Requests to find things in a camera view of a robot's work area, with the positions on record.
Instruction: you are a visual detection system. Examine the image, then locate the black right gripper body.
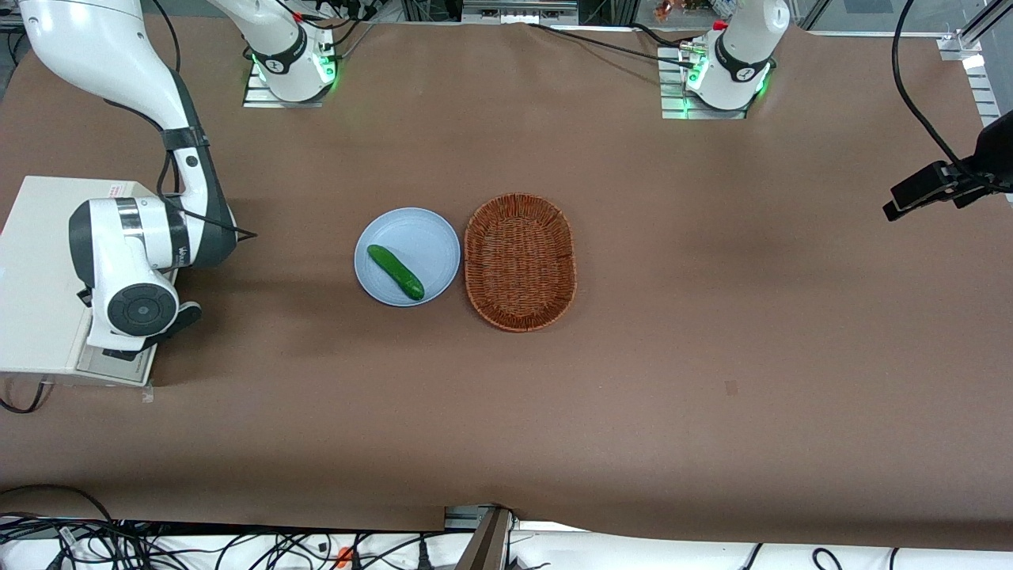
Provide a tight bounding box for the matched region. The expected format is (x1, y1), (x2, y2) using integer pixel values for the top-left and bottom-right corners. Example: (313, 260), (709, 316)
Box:
(153, 302), (203, 344)

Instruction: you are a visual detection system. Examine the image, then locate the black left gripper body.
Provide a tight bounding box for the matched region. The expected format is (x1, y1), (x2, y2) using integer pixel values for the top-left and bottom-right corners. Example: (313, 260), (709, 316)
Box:
(961, 110), (1013, 196)

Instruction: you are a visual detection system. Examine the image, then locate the white toaster oven body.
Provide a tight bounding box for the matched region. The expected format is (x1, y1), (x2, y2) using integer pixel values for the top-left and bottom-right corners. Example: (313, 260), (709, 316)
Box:
(0, 176), (159, 378)

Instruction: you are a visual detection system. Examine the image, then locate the slotted aluminium plate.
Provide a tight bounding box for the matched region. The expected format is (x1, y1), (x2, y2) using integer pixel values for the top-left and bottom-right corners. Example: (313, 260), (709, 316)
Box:
(964, 63), (1007, 127)

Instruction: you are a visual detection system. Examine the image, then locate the aluminium profile beam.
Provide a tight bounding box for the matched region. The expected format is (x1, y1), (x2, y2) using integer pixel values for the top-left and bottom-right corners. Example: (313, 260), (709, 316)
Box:
(958, 0), (1013, 52)

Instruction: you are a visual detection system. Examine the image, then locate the green cucumber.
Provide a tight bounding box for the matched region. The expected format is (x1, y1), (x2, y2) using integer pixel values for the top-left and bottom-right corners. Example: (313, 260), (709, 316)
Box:
(366, 245), (426, 302)

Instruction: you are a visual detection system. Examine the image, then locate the brown table cover sheet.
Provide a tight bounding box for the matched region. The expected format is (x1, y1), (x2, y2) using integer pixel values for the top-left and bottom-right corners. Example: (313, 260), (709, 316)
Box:
(0, 20), (1013, 553)

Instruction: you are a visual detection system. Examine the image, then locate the light blue round plate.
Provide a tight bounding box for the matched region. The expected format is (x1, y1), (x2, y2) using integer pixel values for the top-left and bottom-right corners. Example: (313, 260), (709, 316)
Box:
(354, 207), (461, 307)

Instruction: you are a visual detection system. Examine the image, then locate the brown wicker oval basket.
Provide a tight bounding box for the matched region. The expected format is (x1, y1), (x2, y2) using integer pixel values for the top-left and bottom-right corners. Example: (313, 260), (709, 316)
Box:
(464, 193), (578, 333)

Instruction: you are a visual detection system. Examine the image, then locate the grey metal box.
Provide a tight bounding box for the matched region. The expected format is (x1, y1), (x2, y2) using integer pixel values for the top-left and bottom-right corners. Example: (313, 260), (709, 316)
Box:
(461, 0), (579, 25)

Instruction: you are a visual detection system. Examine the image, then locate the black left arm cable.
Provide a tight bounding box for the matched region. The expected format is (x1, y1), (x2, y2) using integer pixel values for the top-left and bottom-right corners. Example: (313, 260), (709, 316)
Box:
(892, 0), (1013, 195)

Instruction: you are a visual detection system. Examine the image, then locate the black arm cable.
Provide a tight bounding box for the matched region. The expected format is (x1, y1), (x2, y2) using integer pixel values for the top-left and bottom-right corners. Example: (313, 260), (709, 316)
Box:
(103, 0), (259, 240)
(892, 0), (1013, 195)

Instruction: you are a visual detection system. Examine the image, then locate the black oven power cord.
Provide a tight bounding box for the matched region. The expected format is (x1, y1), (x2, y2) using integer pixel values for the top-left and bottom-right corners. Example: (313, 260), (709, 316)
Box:
(0, 378), (52, 415)

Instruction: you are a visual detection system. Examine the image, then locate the black looped floor cable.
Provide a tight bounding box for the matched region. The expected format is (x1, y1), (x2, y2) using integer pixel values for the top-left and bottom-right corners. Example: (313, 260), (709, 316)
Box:
(0, 484), (116, 527)

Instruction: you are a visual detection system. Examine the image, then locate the black cable tangle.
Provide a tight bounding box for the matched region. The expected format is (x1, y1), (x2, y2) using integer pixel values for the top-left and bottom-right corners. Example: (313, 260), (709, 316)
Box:
(0, 519), (337, 570)

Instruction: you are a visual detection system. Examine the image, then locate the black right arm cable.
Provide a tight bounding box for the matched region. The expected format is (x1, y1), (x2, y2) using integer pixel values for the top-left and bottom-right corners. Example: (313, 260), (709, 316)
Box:
(103, 0), (259, 240)

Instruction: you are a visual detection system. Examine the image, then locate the short black base cable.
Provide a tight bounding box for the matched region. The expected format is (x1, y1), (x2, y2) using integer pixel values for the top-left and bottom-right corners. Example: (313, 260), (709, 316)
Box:
(632, 24), (705, 50)

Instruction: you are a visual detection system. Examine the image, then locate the black cable bundle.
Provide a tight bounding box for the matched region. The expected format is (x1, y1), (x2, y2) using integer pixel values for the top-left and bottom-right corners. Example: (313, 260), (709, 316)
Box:
(321, 0), (382, 60)

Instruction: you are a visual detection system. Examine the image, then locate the small aluminium bracket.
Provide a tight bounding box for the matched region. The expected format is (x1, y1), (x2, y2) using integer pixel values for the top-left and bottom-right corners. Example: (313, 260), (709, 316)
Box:
(443, 505), (488, 531)

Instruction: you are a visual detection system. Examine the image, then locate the long black base cable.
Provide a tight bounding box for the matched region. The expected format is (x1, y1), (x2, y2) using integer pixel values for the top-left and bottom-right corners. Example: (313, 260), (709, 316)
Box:
(526, 22), (699, 70)

